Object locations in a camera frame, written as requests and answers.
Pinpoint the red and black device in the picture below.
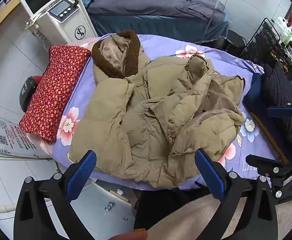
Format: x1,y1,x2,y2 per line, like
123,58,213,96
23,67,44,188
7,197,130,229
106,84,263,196
20,75,45,112

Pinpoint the black round stool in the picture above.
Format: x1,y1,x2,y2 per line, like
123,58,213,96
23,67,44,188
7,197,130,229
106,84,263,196
217,29,247,55

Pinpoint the red floral pillow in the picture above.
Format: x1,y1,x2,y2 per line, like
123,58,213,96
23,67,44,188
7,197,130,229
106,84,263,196
19,45,92,143

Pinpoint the person's left hand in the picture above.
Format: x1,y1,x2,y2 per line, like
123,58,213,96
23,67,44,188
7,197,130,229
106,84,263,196
110,229,148,240

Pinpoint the wooden desk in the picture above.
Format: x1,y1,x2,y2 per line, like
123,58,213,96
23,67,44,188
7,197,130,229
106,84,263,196
0,0,46,46

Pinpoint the dark blue massage bed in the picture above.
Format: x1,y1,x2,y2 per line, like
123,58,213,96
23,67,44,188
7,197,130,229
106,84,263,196
89,12,229,44

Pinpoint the person's beige sweater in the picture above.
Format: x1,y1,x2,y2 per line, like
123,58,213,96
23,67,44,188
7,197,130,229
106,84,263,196
146,191,292,240

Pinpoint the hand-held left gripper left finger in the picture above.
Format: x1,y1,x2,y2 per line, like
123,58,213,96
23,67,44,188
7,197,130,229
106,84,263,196
13,150,98,240

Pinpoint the metal drip stand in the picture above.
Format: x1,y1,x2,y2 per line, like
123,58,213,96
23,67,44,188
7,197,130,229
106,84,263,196
197,0,237,43

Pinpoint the printed floor sign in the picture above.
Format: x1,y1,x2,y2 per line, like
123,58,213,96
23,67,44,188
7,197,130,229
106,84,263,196
0,109,50,159

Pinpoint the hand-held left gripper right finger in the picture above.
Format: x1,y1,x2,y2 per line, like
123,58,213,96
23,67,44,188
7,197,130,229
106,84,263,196
194,149,279,240

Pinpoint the yellow wooden stick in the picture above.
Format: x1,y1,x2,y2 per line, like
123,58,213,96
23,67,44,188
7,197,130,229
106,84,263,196
249,112,289,163

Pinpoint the white machine with screen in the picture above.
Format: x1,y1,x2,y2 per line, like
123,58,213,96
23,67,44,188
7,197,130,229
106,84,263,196
19,0,98,46

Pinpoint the black wire rack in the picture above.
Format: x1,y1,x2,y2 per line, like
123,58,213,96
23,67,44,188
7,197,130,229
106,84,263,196
239,17,292,67

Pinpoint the purple floral bedsheet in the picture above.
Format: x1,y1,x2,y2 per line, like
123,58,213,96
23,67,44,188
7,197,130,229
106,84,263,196
55,33,286,190

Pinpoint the khaki hooded puffer jacket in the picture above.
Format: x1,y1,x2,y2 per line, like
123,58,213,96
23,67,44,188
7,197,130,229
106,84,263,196
68,30,246,188

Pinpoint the navy blue cloth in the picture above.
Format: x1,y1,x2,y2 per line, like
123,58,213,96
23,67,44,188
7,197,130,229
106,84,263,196
243,74,270,115

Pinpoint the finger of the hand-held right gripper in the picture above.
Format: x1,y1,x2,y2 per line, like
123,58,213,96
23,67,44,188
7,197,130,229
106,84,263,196
267,96,292,118
245,154,285,178

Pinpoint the black quilted jacket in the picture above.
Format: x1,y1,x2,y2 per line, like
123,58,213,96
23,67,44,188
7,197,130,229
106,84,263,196
262,61,292,144

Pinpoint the white plastic bottle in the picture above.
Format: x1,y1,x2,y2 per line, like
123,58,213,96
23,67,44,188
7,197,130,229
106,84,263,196
273,17,292,44

